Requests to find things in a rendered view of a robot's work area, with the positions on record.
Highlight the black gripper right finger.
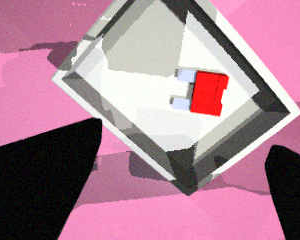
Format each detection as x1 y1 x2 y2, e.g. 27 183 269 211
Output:
265 144 300 240

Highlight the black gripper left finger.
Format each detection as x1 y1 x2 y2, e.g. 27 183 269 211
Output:
0 117 103 240

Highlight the white square tray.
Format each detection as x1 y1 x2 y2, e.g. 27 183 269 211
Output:
51 0 300 197

